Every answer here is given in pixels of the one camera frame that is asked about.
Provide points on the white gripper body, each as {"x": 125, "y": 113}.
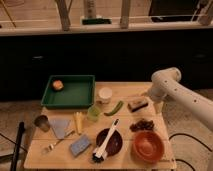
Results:
{"x": 158, "y": 107}

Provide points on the wooden felt board eraser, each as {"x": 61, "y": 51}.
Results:
{"x": 137, "y": 104}

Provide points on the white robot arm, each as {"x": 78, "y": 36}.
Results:
{"x": 166, "y": 82}

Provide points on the white paper cup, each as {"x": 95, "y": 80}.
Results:
{"x": 105, "y": 95}

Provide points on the green plastic cup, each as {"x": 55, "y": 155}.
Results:
{"x": 93, "y": 113}

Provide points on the grey metal cup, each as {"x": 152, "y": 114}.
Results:
{"x": 42, "y": 122}

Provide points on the dark grape bunch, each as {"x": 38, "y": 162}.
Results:
{"x": 142, "y": 125}

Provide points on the green chili pepper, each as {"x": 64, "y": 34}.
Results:
{"x": 115, "y": 109}

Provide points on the orange plastic bowl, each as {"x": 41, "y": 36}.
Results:
{"x": 148, "y": 146}

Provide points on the dark brown plate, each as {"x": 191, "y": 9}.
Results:
{"x": 115, "y": 143}

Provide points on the white dish brush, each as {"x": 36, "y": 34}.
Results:
{"x": 99, "y": 153}

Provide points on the green plastic tray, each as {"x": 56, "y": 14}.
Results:
{"x": 78, "y": 92}

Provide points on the blue sponge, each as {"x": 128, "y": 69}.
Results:
{"x": 80, "y": 145}

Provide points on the black monitor on shelf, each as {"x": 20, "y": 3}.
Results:
{"x": 172, "y": 10}

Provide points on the grey folded cloth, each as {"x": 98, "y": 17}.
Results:
{"x": 59, "y": 127}

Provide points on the orange fruit toy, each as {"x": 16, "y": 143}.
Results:
{"x": 57, "y": 85}

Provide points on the green block on shelf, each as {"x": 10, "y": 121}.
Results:
{"x": 96, "y": 21}

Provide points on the silver metal fork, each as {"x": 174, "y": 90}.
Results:
{"x": 50, "y": 147}

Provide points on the black pole stand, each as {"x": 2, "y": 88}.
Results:
{"x": 15, "y": 156}

